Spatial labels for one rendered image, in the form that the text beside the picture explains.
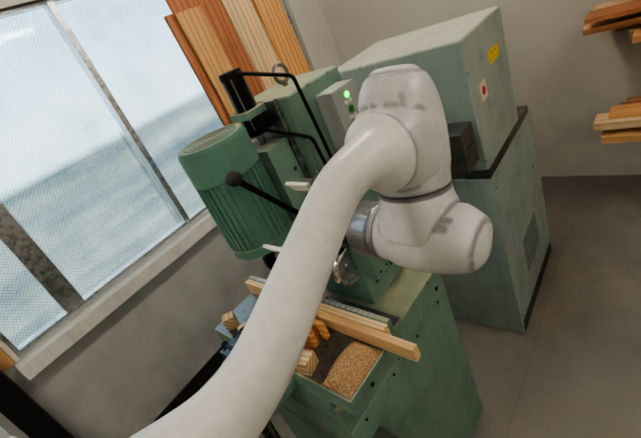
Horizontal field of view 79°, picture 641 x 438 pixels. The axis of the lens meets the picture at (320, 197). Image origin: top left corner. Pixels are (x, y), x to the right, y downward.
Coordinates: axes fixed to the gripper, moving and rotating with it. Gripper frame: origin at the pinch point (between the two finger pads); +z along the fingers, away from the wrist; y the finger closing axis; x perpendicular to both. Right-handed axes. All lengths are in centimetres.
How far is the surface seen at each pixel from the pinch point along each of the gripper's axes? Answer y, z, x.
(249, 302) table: -22, 50, -39
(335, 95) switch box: 35.6, 6.9, -8.7
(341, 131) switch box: 29.6, 8.4, -15.9
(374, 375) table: -26.2, -6.3, -38.2
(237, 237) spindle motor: -5.2, 21.0, -5.5
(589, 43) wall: 172, -8, -167
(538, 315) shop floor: 13, -5, -169
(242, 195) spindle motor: 3.9, 16.3, 0.3
